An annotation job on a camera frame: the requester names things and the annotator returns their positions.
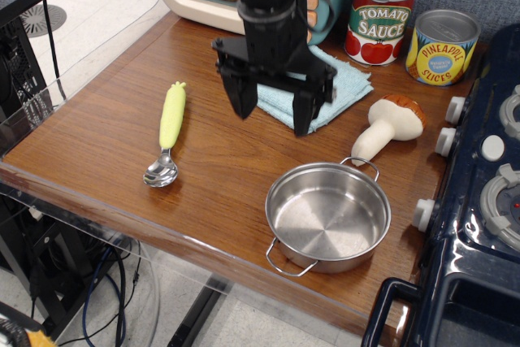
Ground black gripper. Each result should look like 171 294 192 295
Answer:
212 18 337 137

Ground stainless steel pot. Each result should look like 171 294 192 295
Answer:
265 157 392 278

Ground spoon with yellow handle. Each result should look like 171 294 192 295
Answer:
143 81 186 188

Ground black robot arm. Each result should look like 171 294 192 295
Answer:
212 0 337 137

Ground light blue folded cloth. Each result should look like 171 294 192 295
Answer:
257 46 373 134

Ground plush toy mushroom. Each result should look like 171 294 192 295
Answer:
351 94 427 167

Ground tomato sauce can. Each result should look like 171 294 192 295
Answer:
344 0 415 66

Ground pineapple slices can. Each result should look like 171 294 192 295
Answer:
405 9 480 87

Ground round floor drain grate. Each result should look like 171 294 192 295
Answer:
20 4 67 38

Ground dark blue toy stove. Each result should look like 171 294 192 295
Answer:
362 24 519 346

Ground black cable on floor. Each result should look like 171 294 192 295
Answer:
60 241 143 347

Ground blue cable on floor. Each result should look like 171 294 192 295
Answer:
82 245 127 347

